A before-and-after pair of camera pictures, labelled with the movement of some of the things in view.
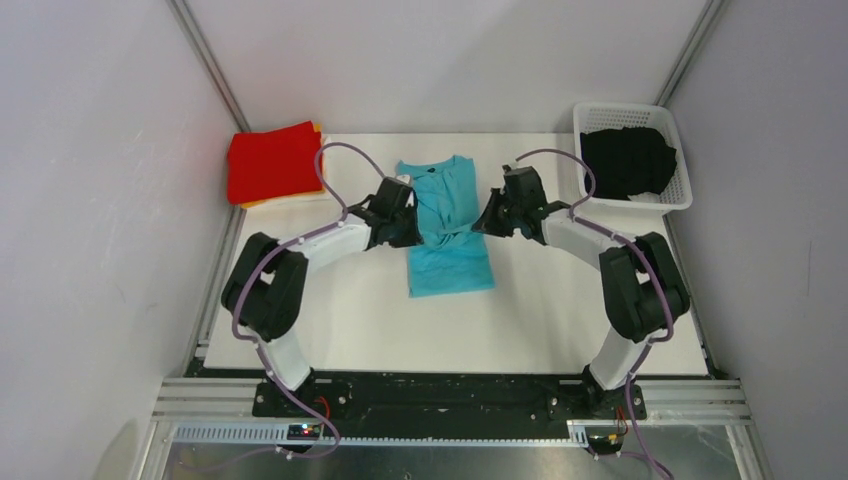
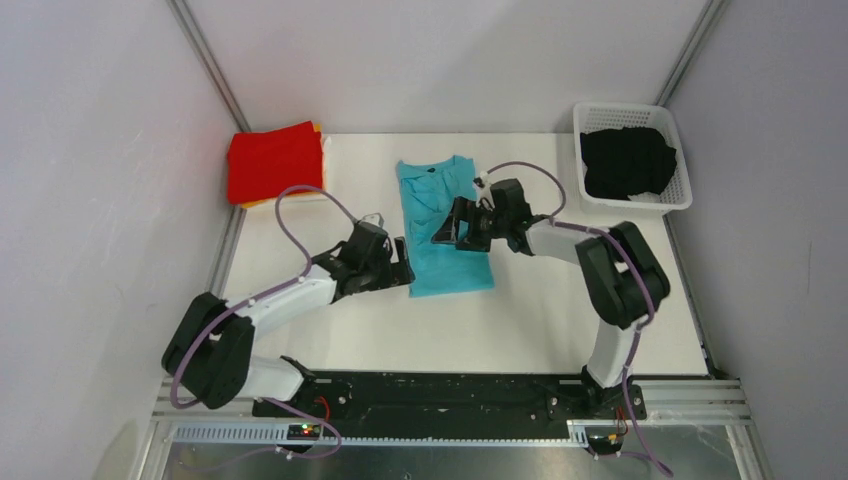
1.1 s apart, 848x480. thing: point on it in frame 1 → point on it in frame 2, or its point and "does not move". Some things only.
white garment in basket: (648, 197) does not move
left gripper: (412, 237) → (394, 273)
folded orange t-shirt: (317, 129) does not move
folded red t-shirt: (273, 163) does not move
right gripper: (488, 223) → (463, 208)
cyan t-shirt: (451, 258) does not move
